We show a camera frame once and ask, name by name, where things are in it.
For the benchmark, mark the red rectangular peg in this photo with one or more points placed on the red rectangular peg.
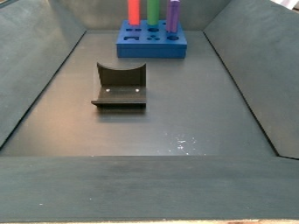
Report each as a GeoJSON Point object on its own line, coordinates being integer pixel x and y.
{"type": "Point", "coordinates": [134, 11]}

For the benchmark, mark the black curved fixture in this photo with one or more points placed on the black curved fixture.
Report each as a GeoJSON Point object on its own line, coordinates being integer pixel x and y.
{"type": "Point", "coordinates": [122, 87]}

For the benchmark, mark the blue shape sorter block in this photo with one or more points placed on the blue shape sorter block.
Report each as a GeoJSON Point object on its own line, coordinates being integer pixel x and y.
{"type": "Point", "coordinates": [145, 41]}

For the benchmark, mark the green cylinder peg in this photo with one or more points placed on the green cylinder peg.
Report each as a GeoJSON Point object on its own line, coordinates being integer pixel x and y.
{"type": "Point", "coordinates": [153, 11]}

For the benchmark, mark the purple star peg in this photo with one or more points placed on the purple star peg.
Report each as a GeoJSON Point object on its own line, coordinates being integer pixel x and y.
{"type": "Point", "coordinates": [173, 15]}

